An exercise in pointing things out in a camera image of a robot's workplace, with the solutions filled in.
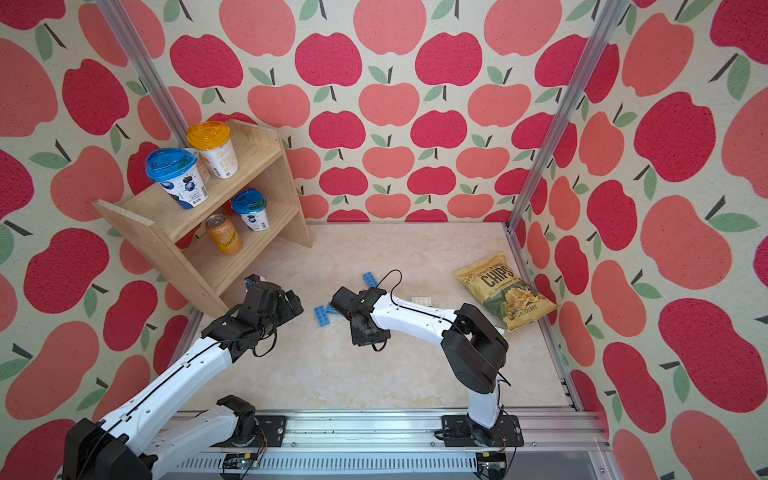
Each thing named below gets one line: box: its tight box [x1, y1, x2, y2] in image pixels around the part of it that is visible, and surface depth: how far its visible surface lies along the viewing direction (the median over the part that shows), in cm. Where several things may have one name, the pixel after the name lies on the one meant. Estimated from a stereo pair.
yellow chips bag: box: [454, 251, 558, 331], surface depth 95 cm
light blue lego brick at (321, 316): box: [314, 305, 330, 328], surface depth 95 cm
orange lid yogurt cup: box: [187, 121, 239, 179], surface depth 69 cm
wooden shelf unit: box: [92, 120, 313, 316], surface depth 80 cm
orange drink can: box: [205, 214, 243, 255], surface depth 81 cm
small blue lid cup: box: [231, 188, 269, 232], surface depth 86 cm
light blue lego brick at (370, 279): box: [362, 271, 379, 288], surface depth 104 cm
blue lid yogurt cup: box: [146, 148, 209, 209], surface depth 62 cm
